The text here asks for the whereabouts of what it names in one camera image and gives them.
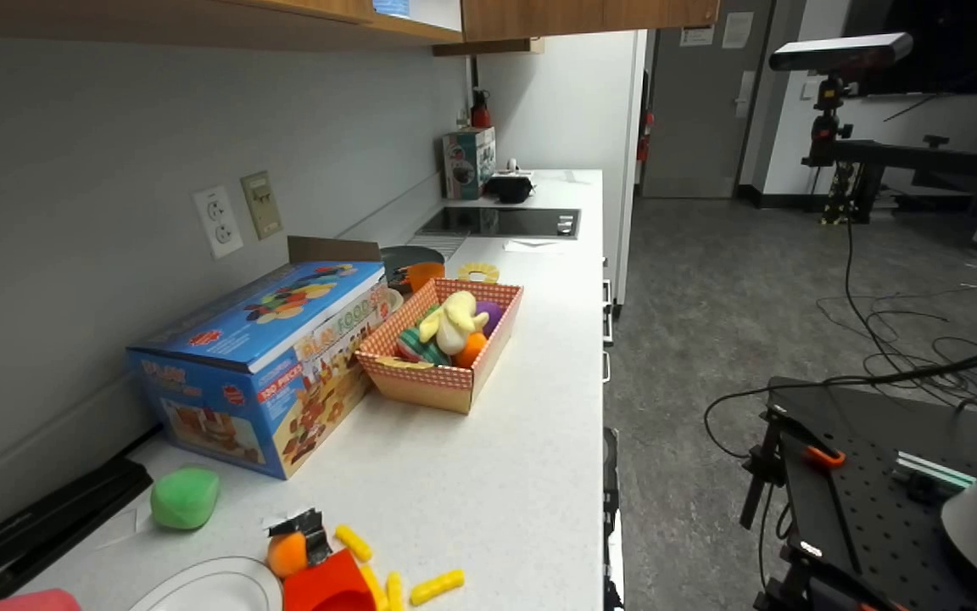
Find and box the teal patterned box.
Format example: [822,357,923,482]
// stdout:
[439,129,496,200]

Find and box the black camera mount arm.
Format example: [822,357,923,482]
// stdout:
[805,75,977,224]

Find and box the black bowl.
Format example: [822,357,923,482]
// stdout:
[482,174,532,202]

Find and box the beige wall switch plate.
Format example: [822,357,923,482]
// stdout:
[239,168,281,237]

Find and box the white wall outlet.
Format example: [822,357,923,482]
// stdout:
[192,186,244,259]

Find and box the orange toy fruit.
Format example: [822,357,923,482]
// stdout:
[455,332,488,365]

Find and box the yellow toy fry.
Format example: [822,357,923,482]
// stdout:
[407,569,463,607]

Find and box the white plate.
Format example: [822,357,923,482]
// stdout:
[128,556,281,611]

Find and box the blue toy box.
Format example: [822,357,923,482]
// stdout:
[128,261,394,477]

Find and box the orange plastic cup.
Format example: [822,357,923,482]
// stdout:
[403,261,445,291]

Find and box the red toy fries holder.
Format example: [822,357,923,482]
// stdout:
[281,551,375,611]

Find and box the white refrigerator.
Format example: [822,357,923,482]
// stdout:
[474,27,651,307]

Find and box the black stereo camera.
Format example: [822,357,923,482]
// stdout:
[768,29,913,75]

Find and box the black optical breadboard table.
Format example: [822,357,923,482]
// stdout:
[740,381,977,611]

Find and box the black stapler tray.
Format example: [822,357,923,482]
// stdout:
[0,457,151,596]

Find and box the green plush toy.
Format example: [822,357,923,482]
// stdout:
[150,468,221,531]

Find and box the wooden cabinet door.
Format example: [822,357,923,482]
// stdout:
[462,0,722,40]
[0,0,462,50]

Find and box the yellow toy banana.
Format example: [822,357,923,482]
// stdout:
[418,291,488,341]

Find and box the black induction cooktop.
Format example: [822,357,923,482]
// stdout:
[422,205,580,237]

